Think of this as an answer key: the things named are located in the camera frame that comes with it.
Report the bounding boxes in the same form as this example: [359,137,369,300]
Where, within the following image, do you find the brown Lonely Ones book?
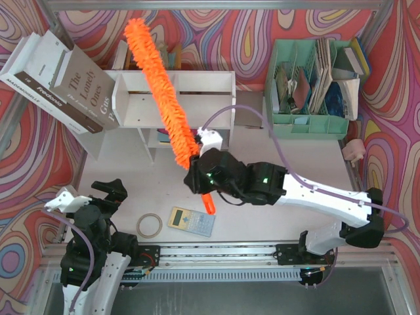
[51,46,119,130]

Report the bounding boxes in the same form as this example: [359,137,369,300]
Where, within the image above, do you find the pink piggy figure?
[342,138,366,167]

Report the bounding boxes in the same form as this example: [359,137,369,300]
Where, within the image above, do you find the yellow grey calculator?
[168,207,215,238]

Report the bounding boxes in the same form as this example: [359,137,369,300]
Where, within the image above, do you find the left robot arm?
[55,178,139,314]

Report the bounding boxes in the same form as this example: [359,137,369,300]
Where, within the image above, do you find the Fredonia book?
[14,31,102,134]

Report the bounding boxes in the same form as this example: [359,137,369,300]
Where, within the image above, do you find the grey cardboard sheet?
[234,91,264,127]

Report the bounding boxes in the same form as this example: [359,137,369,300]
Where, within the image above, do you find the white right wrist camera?
[196,127,223,157]

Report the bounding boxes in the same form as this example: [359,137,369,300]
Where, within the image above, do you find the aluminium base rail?
[39,241,401,272]

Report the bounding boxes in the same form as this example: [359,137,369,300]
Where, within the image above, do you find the white Mademoiselle book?
[1,33,41,95]

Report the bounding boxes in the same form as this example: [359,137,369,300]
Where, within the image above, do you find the masking tape roll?
[136,213,163,239]

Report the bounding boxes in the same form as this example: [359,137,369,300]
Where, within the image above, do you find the orange microfiber duster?
[124,18,216,215]

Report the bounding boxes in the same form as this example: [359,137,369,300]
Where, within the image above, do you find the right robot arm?
[184,148,386,256]

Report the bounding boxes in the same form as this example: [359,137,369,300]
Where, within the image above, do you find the stack of coloured paper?
[156,129,171,146]

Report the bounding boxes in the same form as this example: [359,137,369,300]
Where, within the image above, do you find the white wooden bookshelf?
[76,70,236,165]

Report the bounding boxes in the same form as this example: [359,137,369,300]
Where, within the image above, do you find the green desk organizer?
[264,39,350,140]

